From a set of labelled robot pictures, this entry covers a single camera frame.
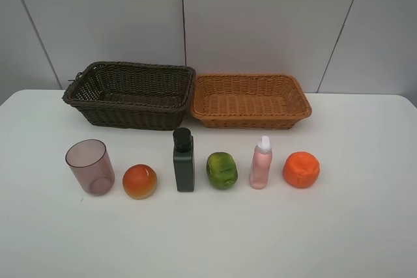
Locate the dark green square bottle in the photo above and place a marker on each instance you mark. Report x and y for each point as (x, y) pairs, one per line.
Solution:
(183, 160)

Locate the pink bottle white cap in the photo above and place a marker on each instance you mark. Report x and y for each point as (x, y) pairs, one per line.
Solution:
(261, 162)

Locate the red orange toy peach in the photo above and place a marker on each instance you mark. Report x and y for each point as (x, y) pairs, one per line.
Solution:
(139, 181)

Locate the orange squishy toy fruit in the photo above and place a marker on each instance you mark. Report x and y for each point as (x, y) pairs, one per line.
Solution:
(301, 170)

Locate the translucent purple plastic cup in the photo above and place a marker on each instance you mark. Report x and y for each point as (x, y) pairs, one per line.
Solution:
(90, 163)

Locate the light orange wicker basket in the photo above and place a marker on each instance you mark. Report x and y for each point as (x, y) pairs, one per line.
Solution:
(258, 101)

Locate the green squishy toy fruit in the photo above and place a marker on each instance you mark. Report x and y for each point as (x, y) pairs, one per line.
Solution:
(221, 170)

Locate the dark brown wicker basket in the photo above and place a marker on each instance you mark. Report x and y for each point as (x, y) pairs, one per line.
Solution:
(132, 95)

